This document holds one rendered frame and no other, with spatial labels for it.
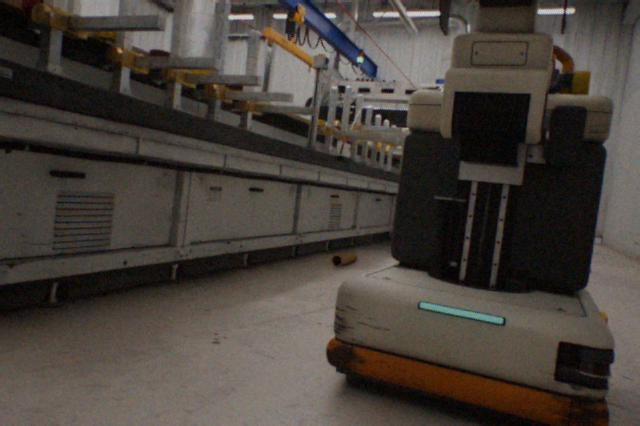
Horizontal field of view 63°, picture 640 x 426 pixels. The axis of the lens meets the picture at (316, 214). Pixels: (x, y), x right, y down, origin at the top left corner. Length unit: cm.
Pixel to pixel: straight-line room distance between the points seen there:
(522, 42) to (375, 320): 72
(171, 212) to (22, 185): 72
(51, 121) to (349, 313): 93
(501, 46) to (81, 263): 147
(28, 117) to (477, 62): 111
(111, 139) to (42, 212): 34
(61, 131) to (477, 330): 118
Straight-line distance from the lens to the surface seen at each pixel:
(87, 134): 165
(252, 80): 178
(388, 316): 126
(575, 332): 122
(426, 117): 158
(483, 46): 133
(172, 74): 188
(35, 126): 154
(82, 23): 154
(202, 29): 751
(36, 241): 187
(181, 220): 234
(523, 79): 126
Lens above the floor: 49
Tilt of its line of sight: 3 degrees down
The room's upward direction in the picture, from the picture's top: 7 degrees clockwise
